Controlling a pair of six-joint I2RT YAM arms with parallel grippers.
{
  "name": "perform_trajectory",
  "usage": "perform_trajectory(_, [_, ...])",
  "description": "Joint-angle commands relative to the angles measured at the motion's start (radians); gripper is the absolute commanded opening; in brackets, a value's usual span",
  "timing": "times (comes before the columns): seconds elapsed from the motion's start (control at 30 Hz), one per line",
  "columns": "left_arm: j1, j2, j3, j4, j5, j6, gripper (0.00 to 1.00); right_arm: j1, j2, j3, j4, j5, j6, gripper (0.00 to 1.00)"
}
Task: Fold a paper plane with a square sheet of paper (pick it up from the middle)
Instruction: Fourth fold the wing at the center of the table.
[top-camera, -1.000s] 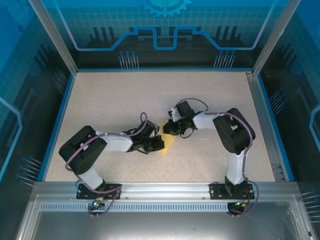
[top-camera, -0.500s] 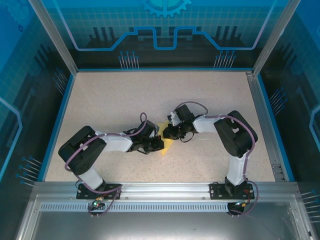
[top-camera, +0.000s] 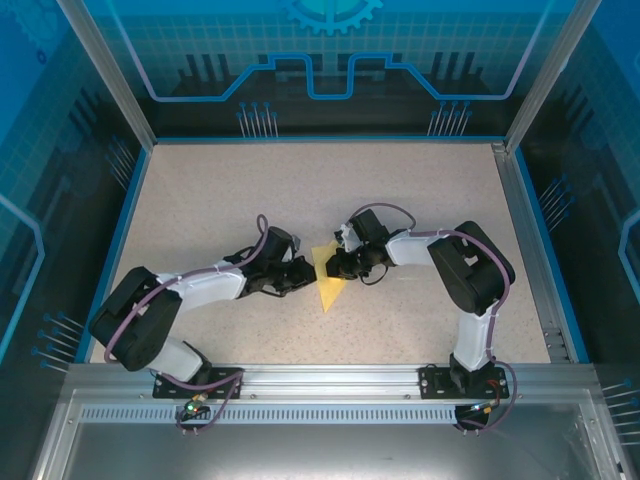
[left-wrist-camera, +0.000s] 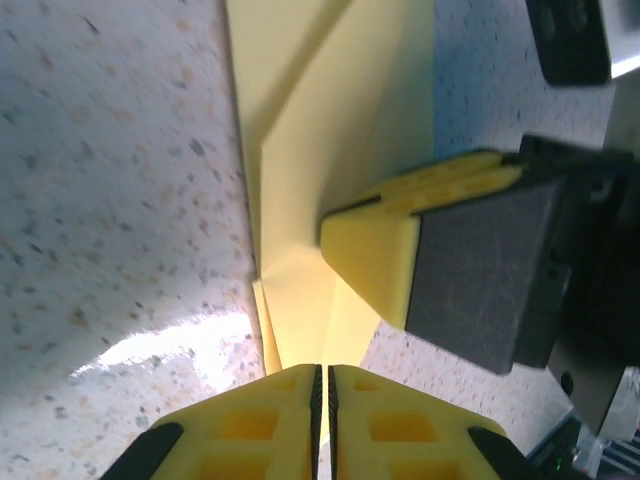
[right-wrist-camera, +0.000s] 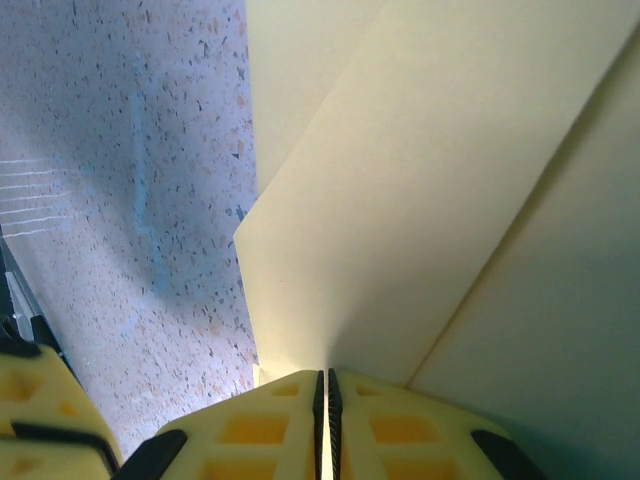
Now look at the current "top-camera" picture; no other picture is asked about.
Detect blue printed gear panel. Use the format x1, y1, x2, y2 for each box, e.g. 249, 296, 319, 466
59, 0, 601, 139

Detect blue printed side panel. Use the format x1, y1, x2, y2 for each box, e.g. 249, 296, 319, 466
504, 0, 640, 480
0, 0, 151, 480

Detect slotted metal cable duct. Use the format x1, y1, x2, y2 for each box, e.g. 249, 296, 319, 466
78, 405, 459, 424

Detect aluminium side rail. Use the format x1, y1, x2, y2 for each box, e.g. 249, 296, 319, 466
491, 141, 574, 365

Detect grey metal tray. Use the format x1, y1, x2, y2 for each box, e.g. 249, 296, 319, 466
29, 388, 640, 480

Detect blue table border strip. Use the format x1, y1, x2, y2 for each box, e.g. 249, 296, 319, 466
513, 147, 591, 364
73, 147, 152, 365

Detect long aluminium base rail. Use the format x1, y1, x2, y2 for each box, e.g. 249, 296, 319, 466
64, 362, 601, 401

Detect aluminium frame post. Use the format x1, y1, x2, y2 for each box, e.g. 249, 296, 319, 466
503, 0, 605, 154
55, 0, 156, 150

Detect yellow paper sheet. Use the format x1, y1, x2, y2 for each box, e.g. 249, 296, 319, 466
310, 239, 352, 315

